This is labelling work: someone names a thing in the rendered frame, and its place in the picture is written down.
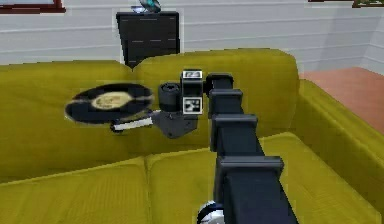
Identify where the black vinyl record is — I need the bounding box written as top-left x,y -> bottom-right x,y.
64,82 -> 155,126

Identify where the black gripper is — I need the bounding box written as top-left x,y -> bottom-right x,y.
110,82 -> 200,140

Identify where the olive green sofa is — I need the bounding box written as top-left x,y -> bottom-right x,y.
0,48 -> 384,224

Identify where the teal round object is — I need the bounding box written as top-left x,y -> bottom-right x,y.
131,0 -> 162,14

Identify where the black chest of drawers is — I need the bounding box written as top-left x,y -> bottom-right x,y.
115,11 -> 181,69

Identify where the white round object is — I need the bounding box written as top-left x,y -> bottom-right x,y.
196,199 -> 224,224

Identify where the dark red framed window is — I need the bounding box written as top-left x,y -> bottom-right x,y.
0,0 -> 67,14

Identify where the dark framed picture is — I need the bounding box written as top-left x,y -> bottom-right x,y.
307,0 -> 384,8

